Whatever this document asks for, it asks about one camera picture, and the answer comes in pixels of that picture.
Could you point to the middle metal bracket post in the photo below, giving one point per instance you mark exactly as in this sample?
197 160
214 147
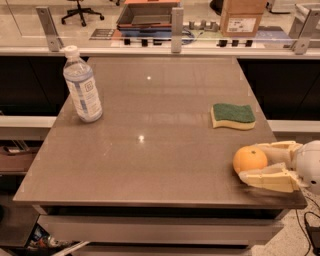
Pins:
176 29

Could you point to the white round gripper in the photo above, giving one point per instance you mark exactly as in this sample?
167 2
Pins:
309 163

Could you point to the right metal bracket post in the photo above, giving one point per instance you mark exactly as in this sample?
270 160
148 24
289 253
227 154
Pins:
301 44

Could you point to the orange fruit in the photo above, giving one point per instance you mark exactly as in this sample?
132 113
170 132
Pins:
249 158

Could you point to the left metal bracket post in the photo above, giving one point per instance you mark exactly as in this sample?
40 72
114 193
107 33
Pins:
53 40

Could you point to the grey open tray box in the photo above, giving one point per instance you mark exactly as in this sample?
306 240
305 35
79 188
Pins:
147 13

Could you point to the cardboard box with label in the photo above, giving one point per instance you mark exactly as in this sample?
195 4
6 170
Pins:
241 18

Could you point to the clear plastic water bottle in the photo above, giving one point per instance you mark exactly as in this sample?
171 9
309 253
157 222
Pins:
80 80

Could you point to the black power adapter with cable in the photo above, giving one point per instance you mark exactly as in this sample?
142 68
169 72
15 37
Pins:
308 221

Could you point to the grey table drawer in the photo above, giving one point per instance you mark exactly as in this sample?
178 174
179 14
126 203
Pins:
151 230

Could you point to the green and yellow sponge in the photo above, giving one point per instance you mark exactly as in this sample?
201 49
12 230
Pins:
240 117

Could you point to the metal bracket post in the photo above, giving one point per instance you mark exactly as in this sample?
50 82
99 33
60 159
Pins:
301 44
53 40
176 29

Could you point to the black office chair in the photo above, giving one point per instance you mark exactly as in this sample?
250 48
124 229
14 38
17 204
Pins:
81 12

